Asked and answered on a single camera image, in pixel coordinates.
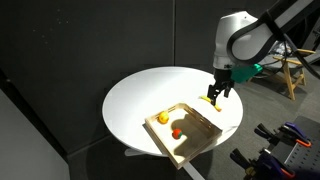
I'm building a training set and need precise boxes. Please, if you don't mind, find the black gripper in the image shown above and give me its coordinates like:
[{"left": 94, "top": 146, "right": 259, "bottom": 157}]
[{"left": 208, "top": 69, "right": 234, "bottom": 105}]

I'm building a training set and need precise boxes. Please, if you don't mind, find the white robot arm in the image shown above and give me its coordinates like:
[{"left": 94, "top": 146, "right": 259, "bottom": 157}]
[{"left": 207, "top": 0, "right": 320, "bottom": 105}]

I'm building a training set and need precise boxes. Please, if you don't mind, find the wooden tray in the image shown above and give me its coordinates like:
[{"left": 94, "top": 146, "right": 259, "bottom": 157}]
[{"left": 145, "top": 103, "right": 222, "bottom": 169}]

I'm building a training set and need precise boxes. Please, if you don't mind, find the yellow toy banana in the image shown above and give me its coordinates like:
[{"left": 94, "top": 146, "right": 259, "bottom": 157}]
[{"left": 200, "top": 96, "right": 222, "bottom": 112}]

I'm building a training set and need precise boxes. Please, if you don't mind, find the yellow rubber duck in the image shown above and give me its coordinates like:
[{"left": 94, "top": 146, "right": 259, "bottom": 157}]
[{"left": 158, "top": 111, "right": 169, "bottom": 124}]

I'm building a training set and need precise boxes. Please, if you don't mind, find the black orange spring clamp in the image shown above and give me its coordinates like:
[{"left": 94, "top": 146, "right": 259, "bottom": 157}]
[{"left": 254, "top": 122, "right": 312, "bottom": 147}]

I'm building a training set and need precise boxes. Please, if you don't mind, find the wooden chair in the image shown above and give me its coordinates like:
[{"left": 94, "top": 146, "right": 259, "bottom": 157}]
[{"left": 248, "top": 39, "right": 320, "bottom": 102}]

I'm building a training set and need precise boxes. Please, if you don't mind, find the round white table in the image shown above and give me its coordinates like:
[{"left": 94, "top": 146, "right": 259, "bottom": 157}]
[{"left": 102, "top": 66, "right": 243, "bottom": 156}]

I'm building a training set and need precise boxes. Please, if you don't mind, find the blue orange spring clamp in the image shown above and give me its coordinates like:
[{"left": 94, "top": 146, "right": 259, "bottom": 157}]
[{"left": 230, "top": 149, "right": 296, "bottom": 180}]

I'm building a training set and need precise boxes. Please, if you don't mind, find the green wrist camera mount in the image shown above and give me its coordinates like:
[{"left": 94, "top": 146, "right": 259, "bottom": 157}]
[{"left": 231, "top": 64, "right": 262, "bottom": 83}]

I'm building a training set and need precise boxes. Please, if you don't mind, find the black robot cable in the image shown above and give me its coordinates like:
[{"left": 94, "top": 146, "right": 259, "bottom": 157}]
[{"left": 279, "top": 33, "right": 320, "bottom": 81}]

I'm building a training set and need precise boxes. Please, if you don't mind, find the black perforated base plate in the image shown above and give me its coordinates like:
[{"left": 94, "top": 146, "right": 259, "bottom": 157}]
[{"left": 272, "top": 116, "right": 320, "bottom": 180}]

